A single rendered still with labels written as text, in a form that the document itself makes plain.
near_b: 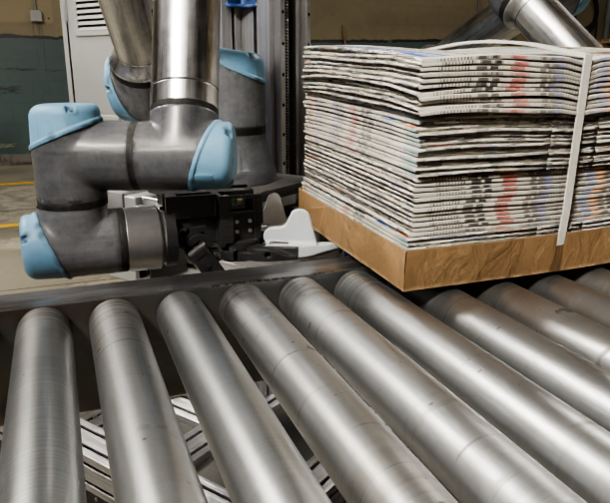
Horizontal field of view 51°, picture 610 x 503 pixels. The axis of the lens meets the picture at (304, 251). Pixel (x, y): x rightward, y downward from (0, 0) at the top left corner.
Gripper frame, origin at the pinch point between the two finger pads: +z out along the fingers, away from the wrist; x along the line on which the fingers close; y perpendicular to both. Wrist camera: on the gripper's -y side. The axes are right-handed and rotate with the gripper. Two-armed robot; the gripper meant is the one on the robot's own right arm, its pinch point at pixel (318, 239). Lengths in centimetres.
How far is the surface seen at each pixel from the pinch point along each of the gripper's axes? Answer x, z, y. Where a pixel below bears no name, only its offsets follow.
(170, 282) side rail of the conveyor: -10.5, -20.9, -0.2
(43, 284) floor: 244, -46, -80
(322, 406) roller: -39.0, -15.1, -0.7
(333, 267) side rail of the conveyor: -11.7, -2.8, -0.2
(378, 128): -15.6, 0.3, 15.6
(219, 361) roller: -30.6, -20.3, -0.2
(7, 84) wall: 671, -79, 3
